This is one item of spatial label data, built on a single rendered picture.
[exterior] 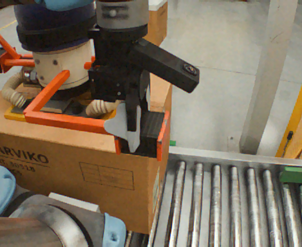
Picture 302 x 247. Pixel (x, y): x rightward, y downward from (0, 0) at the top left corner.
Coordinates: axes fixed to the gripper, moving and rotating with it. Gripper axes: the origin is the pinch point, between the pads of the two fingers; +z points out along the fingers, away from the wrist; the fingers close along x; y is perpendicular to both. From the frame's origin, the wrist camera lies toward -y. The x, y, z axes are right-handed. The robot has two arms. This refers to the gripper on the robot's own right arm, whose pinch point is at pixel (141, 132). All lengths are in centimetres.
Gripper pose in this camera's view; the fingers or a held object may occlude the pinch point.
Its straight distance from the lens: 49.2
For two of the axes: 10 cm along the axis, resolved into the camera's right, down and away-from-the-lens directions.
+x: -2.0, 6.2, -7.6
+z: 0.1, 7.8, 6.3
